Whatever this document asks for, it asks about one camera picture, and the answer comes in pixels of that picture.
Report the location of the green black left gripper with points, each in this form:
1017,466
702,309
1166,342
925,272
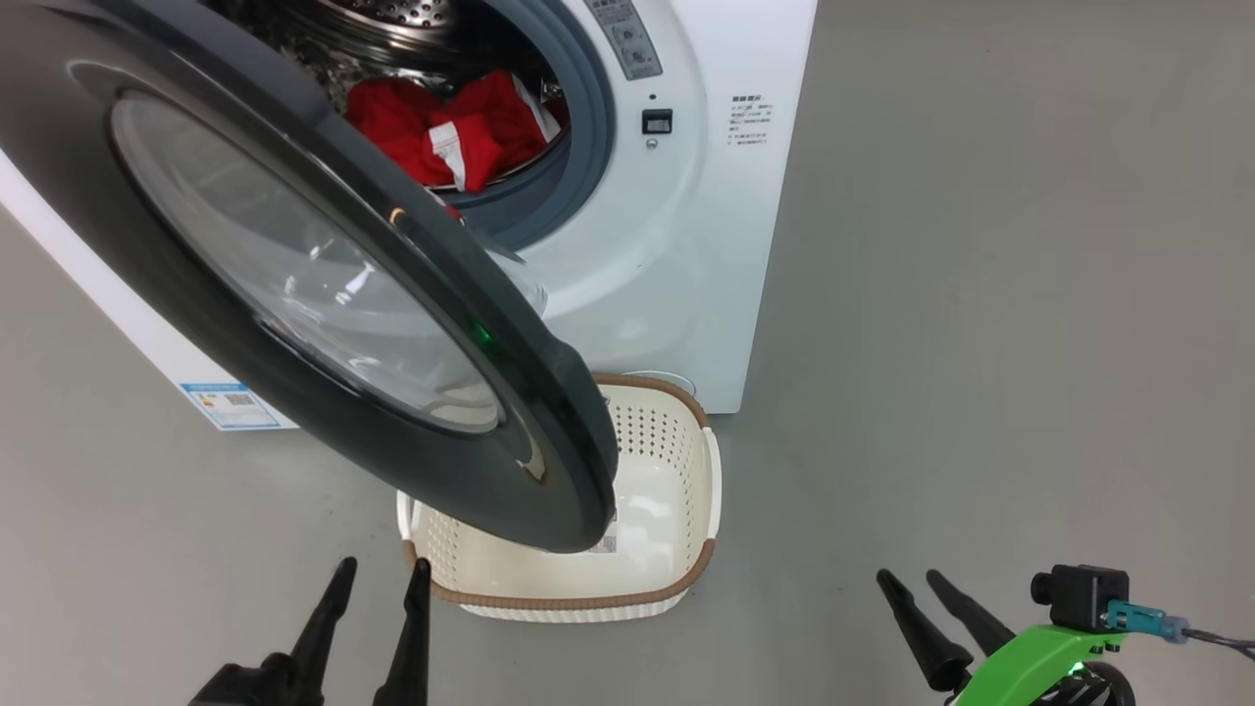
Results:
260,686

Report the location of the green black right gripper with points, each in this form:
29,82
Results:
1029,667

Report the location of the dark round washing machine door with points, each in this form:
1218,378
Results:
196,324

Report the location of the red and white garment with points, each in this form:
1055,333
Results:
402,123

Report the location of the basket product label sticker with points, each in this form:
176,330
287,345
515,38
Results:
608,542

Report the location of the cream laundry basket brown rim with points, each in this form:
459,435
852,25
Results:
657,490

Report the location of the white washing machine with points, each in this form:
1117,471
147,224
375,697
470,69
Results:
686,245

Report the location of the grey rubber door gasket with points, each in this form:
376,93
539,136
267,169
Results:
588,108

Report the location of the black door latch socket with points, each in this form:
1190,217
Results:
657,121

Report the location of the blue energy label sticker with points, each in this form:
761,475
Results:
230,404

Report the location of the steel perforated drum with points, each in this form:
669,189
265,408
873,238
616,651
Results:
392,25

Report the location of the grey warning sticker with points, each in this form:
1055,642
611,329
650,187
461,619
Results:
627,34

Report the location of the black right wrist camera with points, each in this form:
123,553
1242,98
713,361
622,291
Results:
1079,593

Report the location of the teal right camera connector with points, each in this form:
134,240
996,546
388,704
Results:
1142,620

